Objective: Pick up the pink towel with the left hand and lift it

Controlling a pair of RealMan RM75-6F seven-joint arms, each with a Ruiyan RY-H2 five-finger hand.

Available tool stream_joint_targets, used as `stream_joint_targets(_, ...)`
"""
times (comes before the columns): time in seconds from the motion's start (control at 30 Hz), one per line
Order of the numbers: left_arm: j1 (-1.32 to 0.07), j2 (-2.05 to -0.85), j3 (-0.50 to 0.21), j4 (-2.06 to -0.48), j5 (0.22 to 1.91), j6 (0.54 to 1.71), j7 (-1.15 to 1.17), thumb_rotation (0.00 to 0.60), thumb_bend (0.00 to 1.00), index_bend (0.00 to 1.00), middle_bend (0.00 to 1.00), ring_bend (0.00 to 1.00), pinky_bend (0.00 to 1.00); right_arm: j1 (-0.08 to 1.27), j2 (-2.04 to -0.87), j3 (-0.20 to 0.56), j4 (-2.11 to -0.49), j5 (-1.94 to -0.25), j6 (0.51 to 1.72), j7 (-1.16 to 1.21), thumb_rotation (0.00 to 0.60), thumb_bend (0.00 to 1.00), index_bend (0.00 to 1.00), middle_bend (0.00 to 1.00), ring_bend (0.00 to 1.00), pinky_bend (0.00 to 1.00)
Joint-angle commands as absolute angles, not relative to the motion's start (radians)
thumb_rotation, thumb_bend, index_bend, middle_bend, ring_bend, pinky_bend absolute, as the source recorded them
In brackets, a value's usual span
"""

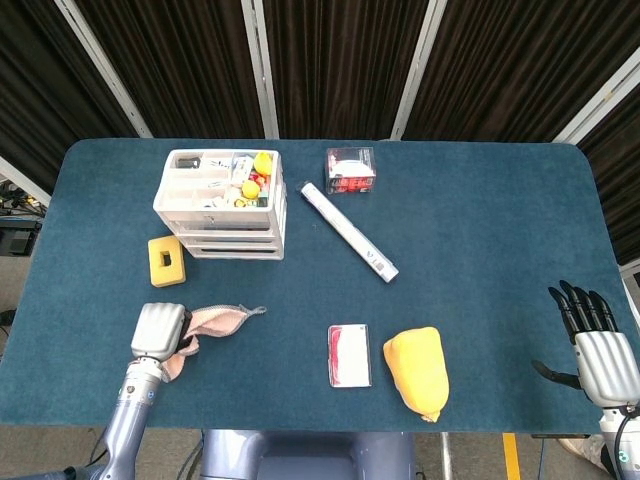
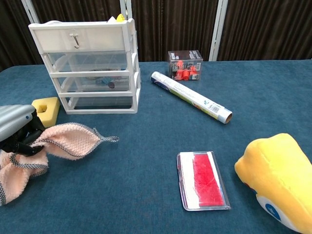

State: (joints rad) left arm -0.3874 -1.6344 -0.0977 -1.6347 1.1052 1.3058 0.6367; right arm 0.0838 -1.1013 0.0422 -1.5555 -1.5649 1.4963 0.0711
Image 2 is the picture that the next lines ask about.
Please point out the clear box of orange earplugs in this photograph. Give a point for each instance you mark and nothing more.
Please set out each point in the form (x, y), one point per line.
(185, 65)

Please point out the metal adhesive hook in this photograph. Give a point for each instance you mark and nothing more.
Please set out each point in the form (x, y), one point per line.
(76, 42)

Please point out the yellow plush toy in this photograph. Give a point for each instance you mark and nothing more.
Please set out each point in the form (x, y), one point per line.
(280, 170)

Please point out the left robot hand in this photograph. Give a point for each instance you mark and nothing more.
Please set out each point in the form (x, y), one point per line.
(14, 122)

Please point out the pink cloth with blue trim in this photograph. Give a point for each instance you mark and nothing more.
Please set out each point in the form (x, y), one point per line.
(73, 141)

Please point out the cling film roll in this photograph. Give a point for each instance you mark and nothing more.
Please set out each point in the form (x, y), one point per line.
(190, 95)

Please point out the clear sleeve with red sheet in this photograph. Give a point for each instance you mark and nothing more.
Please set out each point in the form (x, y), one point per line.
(204, 180)

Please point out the small yellow toy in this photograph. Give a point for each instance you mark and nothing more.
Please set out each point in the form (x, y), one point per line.
(120, 18)

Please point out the yellow sponge with hole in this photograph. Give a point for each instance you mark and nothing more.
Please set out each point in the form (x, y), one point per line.
(50, 114)

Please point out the white plastic drawer organizer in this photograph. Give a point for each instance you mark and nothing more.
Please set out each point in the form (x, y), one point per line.
(97, 36)

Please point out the white metal post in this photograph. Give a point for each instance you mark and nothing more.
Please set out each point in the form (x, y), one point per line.
(126, 9)
(218, 29)
(30, 11)

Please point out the dark brown curtain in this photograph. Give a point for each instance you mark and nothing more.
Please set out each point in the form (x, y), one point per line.
(170, 24)

